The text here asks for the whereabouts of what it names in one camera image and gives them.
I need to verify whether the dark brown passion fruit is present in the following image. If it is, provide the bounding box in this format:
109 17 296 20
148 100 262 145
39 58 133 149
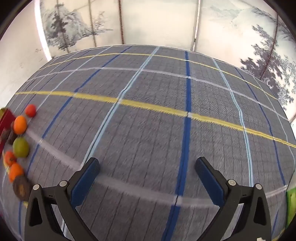
13 175 32 202

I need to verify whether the large orange tangerine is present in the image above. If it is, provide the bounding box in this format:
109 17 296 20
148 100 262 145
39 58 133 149
9 162 25 183

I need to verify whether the red persimmon fruit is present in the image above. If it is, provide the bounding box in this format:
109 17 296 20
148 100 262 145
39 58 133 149
4 151 17 167

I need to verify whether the green round fruit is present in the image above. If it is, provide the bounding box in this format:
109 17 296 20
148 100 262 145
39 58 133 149
13 137 30 158

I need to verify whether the dark wrinkled passion fruit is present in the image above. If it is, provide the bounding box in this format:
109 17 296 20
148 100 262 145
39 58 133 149
7 131 18 145

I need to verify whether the dark purple passion fruit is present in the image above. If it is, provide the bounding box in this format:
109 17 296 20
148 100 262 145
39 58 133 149
0 130 11 142

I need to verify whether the small orange tangerine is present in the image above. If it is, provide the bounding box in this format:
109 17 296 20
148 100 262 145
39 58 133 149
13 115 27 135

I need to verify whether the red gold toffee tin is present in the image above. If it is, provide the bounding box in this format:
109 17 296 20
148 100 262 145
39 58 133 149
0 108 17 153

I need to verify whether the small red persimmon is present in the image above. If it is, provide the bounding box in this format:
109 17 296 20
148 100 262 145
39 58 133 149
25 104 37 118

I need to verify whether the green object at edge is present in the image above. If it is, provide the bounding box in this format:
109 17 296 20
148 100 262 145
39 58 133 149
286 188 296 227

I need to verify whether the grey plaid tablecloth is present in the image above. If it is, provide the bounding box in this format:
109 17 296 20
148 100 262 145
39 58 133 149
1 45 295 240

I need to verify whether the painted landscape folding screen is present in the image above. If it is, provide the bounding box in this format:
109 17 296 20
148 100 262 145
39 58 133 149
38 1 295 117

